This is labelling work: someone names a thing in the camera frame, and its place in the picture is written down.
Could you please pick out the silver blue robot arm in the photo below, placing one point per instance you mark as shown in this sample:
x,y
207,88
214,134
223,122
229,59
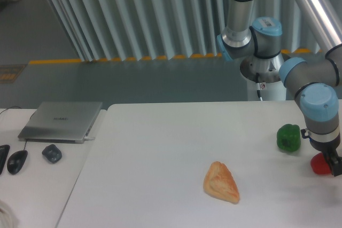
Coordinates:
x,y
258,42

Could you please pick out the black keyboard edge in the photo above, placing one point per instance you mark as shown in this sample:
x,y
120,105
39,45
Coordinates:
x,y
4,150

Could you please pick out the red bell pepper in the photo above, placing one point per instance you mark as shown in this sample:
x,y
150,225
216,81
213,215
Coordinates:
x,y
319,165

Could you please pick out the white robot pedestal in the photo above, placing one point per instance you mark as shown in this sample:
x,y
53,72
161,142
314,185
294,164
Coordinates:
x,y
262,78

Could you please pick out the black computer mouse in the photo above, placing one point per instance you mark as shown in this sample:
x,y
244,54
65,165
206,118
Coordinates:
x,y
16,161

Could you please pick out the golden triangular pastry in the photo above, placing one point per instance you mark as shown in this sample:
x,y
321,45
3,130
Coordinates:
x,y
220,184

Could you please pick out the dark grey small controller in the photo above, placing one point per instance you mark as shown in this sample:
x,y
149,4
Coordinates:
x,y
52,153

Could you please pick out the green bell pepper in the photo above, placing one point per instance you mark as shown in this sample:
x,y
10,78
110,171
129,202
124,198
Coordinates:
x,y
288,137

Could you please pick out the corrugated grey folding screen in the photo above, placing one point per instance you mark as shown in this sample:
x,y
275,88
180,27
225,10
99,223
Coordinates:
x,y
143,29

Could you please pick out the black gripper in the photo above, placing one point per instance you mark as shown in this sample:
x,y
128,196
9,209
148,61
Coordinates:
x,y
327,144

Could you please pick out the silver closed laptop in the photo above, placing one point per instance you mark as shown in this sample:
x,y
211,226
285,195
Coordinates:
x,y
61,122

